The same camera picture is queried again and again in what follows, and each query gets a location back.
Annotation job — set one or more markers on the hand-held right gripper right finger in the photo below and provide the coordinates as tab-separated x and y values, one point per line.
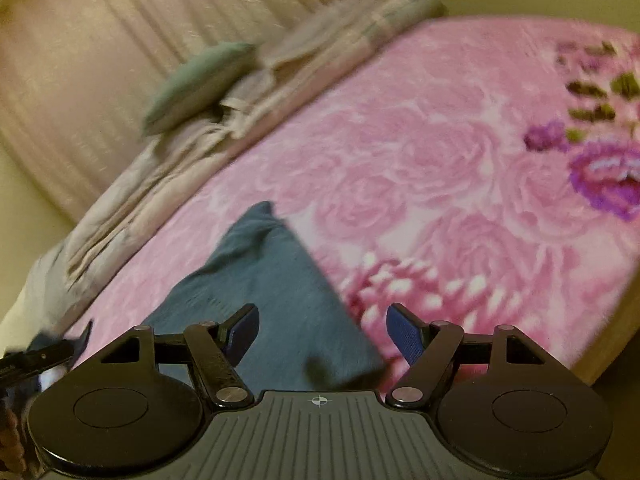
402	332

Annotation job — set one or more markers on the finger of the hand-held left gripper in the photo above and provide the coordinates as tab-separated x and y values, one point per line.
40	357

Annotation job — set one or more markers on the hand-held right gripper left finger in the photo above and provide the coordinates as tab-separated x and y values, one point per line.
244	327

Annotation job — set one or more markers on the blue denim jeans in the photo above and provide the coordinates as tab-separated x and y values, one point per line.
280	280

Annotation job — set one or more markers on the beige folded quilt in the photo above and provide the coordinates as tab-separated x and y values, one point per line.
150	200

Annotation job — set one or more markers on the pink floral blanket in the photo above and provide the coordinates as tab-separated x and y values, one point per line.
450	160

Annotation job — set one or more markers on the green pillow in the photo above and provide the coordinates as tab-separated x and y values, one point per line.
200	85

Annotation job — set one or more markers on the beige pink curtain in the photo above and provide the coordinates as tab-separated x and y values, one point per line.
100	60

